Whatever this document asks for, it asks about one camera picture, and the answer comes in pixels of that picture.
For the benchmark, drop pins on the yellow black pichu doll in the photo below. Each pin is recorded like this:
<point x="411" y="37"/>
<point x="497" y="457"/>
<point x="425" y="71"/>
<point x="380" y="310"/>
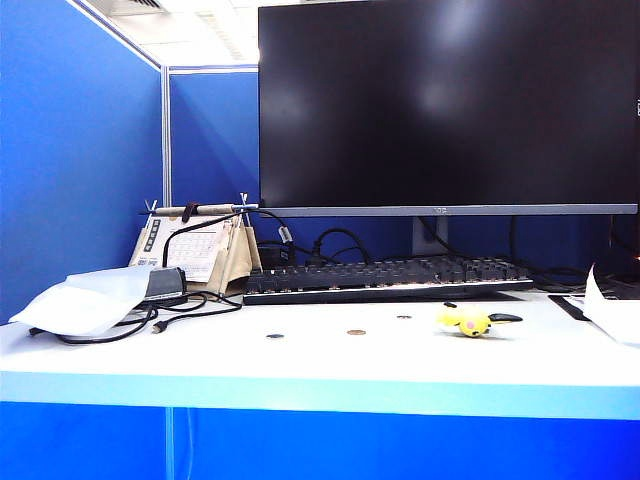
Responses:
<point x="472" y="322"/>

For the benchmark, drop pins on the copper coin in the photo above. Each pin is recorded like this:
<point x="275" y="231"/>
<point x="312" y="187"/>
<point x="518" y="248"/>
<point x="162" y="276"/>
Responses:
<point x="356" y="332"/>

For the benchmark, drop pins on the black power adapter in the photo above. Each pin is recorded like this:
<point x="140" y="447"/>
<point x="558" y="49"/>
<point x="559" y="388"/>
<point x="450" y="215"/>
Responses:
<point x="270" y="257"/>

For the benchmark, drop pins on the black mechanical keyboard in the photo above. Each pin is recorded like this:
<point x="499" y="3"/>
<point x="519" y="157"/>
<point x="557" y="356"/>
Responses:
<point x="380" y="280"/>

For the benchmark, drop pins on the beige canvas calendar stand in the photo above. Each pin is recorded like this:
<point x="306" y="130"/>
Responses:
<point x="240" y="260"/>

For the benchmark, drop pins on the grey monitor stand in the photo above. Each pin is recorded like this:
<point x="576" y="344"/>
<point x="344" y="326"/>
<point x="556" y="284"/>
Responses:
<point x="419" y="237"/>

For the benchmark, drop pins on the wooden calendar rod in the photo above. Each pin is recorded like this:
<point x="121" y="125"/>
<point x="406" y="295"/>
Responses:
<point x="215" y="209"/>

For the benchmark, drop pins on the white desk calendar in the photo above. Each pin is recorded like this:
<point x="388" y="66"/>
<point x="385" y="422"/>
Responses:
<point x="192" y="250"/>

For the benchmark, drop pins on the grey black usb hub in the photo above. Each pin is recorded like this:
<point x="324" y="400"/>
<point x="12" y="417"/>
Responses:
<point x="162" y="285"/>

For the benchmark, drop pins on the black computer monitor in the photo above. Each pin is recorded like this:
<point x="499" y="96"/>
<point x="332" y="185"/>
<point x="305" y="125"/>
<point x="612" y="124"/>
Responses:
<point x="450" y="100"/>

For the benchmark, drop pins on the white plastic bag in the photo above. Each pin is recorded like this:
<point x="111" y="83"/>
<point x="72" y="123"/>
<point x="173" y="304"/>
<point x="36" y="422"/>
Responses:
<point x="80" y="300"/>

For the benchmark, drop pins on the pale desk leg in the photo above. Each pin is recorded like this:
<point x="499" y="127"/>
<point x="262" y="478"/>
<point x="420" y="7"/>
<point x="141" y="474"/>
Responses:
<point x="169" y="445"/>

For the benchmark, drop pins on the white paper sheet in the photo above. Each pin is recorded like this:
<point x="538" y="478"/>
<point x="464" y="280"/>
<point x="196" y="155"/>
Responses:
<point x="610" y="315"/>

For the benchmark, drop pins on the black device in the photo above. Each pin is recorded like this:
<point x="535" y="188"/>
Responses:
<point x="625" y="280"/>

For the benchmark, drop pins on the aluminium partition post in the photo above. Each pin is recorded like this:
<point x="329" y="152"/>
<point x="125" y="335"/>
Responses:
<point x="166" y="140"/>

